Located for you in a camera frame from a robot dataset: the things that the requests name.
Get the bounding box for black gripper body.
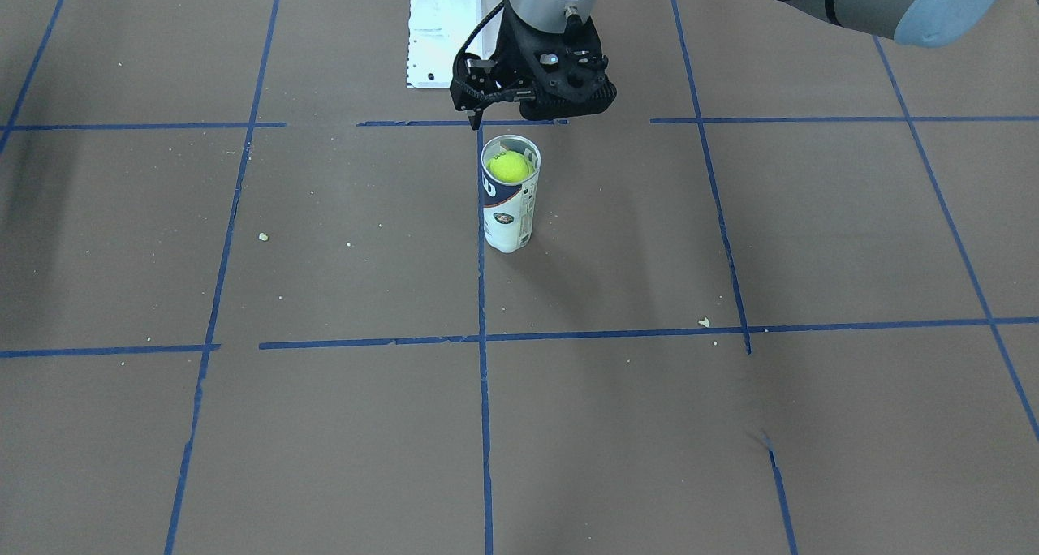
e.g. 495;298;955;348
496;7;617;120

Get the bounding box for yellow tennis ball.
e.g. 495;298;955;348
485;151;536;185

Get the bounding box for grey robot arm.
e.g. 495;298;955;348
455;0;997;120

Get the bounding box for clear tennis ball can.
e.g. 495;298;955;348
480;135;541;253

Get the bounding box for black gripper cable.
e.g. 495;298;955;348
451;0;508;93

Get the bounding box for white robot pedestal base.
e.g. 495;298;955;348
406;0;502;89

